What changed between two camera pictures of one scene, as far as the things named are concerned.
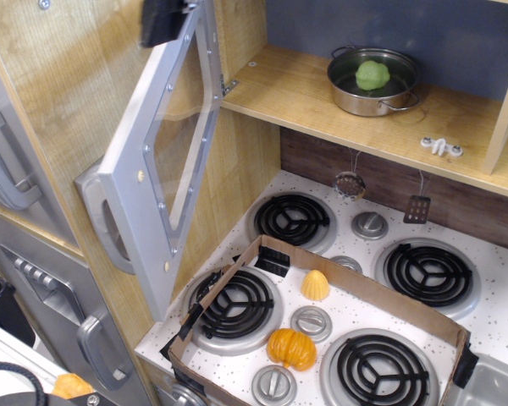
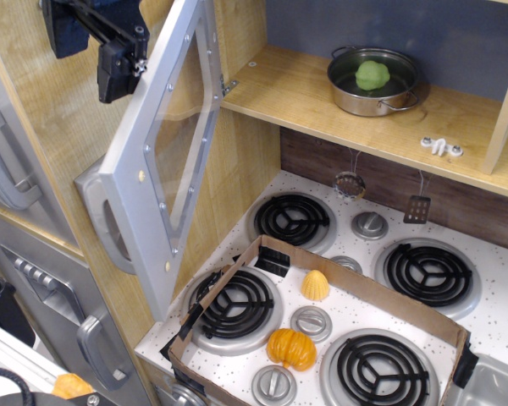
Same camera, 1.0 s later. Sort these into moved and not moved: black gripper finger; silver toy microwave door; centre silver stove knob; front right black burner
Moved: black gripper finger
Not moved: silver toy microwave door; centre silver stove knob; front right black burner
